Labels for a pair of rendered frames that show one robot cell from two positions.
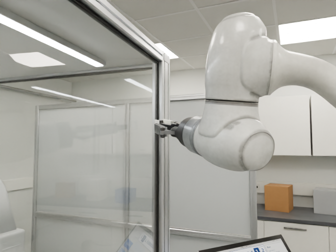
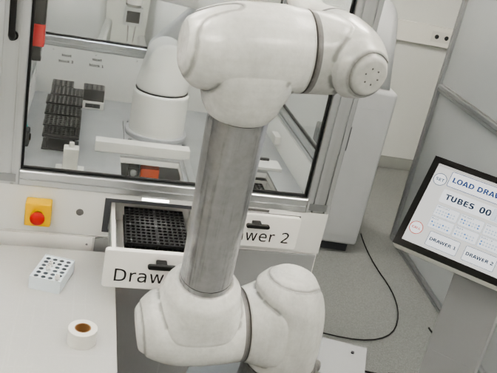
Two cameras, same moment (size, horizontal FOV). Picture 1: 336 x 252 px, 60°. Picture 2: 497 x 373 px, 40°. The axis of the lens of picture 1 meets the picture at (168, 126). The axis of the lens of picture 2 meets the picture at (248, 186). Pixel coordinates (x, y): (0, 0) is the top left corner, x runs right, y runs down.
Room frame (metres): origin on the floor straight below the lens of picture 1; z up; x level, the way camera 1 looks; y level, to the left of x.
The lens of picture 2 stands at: (-0.28, -1.50, 1.80)
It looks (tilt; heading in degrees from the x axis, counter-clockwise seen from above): 22 degrees down; 55
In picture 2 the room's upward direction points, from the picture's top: 12 degrees clockwise
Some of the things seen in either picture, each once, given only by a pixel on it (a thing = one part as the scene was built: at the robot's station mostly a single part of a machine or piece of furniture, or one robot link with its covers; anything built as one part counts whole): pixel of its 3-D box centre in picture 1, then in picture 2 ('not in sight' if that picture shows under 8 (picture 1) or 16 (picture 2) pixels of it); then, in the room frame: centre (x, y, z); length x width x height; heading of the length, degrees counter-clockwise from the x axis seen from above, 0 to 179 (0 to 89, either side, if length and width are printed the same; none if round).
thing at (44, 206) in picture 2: not in sight; (38, 212); (0.23, 0.25, 0.88); 0.07 x 0.05 x 0.07; 161
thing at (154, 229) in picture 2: not in sight; (154, 235); (0.52, 0.08, 0.87); 0.22 x 0.18 x 0.06; 71
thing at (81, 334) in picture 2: not in sight; (82, 334); (0.22, -0.20, 0.78); 0.07 x 0.07 x 0.04
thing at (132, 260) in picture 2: not in sight; (159, 270); (0.45, -0.11, 0.87); 0.29 x 0.02 x 0.11; 161
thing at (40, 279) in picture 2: not in sight; (52, 273); (0.23, 0.08, 0.78); 0.12 x 0.08 x 0.04; 56
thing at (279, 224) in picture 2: not in sight; (253, 229); (0.84, 0.06, 0.87); 0.29 x 0.02 x 0.11; 161
